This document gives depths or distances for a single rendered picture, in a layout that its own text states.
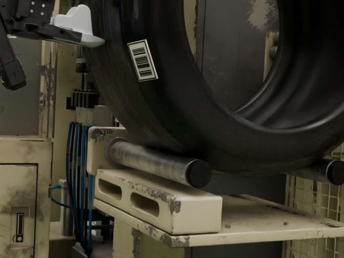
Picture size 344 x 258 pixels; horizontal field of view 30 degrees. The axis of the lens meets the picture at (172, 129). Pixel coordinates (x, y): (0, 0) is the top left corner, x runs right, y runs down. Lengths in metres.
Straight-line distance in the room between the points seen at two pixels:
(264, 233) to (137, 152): 0.28
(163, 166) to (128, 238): 0.38
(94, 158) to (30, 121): 0.33
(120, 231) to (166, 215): 0.45
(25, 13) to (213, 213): 0.42
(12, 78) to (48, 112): 0.58
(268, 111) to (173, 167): 0.39
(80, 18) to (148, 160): 0.28
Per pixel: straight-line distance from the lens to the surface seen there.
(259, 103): 1.36
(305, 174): 1.21
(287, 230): 1.11
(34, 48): 1.59
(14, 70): 0.98
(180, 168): 1.02
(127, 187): 1.15
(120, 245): 1.46
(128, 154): 1.21
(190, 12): 1.41
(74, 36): 0.99
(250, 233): 1.07
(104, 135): 1.30
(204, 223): 1.02
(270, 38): 1.66
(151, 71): 0.95
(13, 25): 0.98
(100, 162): 1.30
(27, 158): 1.55
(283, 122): 1.35
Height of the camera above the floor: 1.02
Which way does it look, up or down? 3 degrees down
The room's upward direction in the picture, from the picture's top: 3 degrees clockwise
